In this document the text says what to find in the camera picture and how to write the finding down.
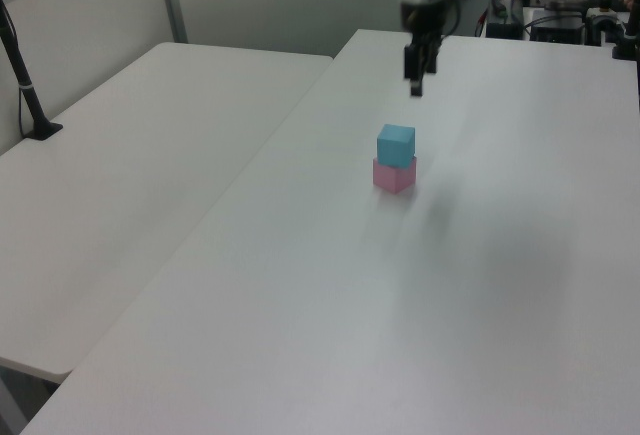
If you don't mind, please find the black camera stand pole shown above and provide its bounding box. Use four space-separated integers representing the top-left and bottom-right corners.
0 0 65 142

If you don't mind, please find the black electronics box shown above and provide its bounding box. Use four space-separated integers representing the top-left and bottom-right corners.
529 15 587 45

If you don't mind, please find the small black box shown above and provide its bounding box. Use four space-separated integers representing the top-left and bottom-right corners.
486 21 524 40

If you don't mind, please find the blue cube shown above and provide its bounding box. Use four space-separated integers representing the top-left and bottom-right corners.
375 123 417 168

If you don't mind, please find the black clamp stand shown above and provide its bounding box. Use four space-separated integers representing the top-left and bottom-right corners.
611 2 640 61

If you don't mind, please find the white side table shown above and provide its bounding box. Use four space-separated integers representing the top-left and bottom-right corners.
0 41 335 385

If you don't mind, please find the pink cube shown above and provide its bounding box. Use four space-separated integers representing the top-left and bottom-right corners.
372 156 418 195

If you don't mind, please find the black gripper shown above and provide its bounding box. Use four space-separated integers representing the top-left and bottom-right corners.
401 0 446 98

